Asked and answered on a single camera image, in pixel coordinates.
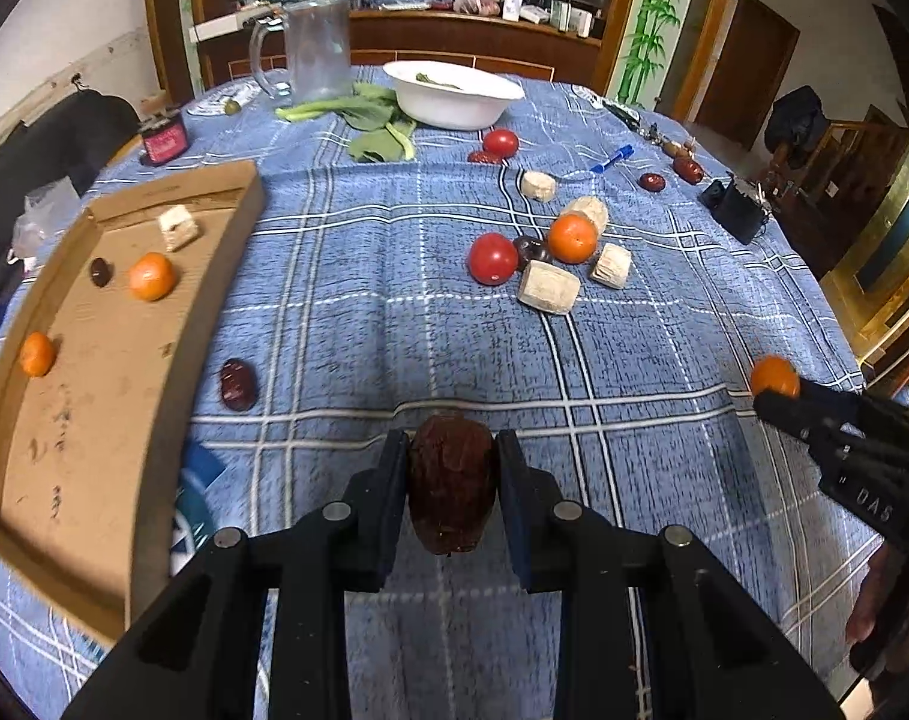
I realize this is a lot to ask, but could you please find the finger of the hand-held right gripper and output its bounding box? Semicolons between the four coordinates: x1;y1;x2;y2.
797;381;869;430
752;388;862;460

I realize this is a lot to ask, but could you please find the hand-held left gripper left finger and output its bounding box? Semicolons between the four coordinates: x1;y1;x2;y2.
60;429;412;720

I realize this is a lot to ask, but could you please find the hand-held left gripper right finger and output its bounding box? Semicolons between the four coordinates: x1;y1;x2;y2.
495;429;849;720

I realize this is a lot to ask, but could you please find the large wrinkled red date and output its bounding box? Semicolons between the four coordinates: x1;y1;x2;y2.
407;415;496;556

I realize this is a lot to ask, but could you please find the dark purple plum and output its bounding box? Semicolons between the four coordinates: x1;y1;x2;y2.
512;235;553;267

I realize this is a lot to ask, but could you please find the cardboard tray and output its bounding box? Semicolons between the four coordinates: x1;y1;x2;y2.
0;159;266;646

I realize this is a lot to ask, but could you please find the large orange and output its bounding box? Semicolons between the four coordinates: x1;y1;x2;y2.
128;253;178;302

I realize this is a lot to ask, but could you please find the person's right hand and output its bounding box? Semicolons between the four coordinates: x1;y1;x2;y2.
846;540;909;680

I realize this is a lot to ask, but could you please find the gold framed cabinet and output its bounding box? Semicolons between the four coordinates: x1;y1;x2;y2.
818;127;909;361

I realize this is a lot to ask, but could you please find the blue plaid tablecloth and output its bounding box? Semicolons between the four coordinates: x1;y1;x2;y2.
0;64;909;720

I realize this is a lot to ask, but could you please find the dark red date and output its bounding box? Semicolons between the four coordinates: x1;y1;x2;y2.
220;360;259;413

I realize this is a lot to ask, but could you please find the black small box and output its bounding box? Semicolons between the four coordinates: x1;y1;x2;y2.
698;174;772;245

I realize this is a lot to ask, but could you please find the dark jacket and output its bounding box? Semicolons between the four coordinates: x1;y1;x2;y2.
763;85;830;170

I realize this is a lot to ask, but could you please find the key bunch with wooden pendant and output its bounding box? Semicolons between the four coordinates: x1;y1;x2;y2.
640;122;697;160

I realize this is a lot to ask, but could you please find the blue pen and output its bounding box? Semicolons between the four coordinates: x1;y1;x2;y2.
566;145;635;182

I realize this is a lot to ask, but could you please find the brown wooden door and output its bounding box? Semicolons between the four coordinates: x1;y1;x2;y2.
690;0;800;155

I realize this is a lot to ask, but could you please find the green bok choy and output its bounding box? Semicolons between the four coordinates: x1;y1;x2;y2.
275;82;419;164

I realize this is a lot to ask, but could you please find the white bowl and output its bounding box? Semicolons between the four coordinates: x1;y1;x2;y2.
383;60;526;130

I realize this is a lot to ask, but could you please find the red jar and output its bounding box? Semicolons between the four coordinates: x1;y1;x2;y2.
137;109;190;167

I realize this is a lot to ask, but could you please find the clear plastic bag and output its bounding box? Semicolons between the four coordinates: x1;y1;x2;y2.
11;176;84;260

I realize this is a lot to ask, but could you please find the clear plastic pitcher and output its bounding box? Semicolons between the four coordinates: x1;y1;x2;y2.
248;0;352;106

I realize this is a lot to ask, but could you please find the wooden counter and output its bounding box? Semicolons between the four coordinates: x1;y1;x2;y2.
191;0;605;91

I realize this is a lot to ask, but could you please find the green bamboo wall decal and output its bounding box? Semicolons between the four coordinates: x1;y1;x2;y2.
617;0;688;110

